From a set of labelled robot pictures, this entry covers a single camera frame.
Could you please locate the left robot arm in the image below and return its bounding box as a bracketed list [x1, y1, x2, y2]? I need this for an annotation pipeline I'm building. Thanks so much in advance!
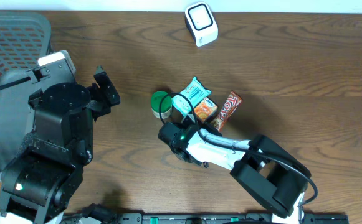
[0, 60, 120, 223]

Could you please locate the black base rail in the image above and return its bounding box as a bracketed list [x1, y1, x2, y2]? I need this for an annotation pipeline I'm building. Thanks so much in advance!
[60, 203, 350, 224]

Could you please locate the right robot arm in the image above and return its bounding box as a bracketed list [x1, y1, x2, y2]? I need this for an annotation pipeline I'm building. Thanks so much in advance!
[158, 122, 311, 223]

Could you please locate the red Top snack bar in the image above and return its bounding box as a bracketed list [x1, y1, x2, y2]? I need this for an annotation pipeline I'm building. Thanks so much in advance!
[211, 91, 243, 132]

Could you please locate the green lid jar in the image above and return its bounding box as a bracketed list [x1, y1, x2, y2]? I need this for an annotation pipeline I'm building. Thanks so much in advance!
[150, 91, 173, 119]

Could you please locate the small orange carton box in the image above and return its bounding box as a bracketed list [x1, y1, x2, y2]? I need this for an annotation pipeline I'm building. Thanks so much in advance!
[194, 97, 218, 123]

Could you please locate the light blue wipes pack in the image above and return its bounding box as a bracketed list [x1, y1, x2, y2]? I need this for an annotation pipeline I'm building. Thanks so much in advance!
[172, 77, 211, 116]

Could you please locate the grey plastic mesh basket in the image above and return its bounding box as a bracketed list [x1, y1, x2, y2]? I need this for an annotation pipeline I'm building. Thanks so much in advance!
[0, 11, 52, 180]

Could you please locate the white barcode scanner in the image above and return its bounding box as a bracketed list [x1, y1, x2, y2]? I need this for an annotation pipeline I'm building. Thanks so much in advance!
[184, 1, 219, 47]

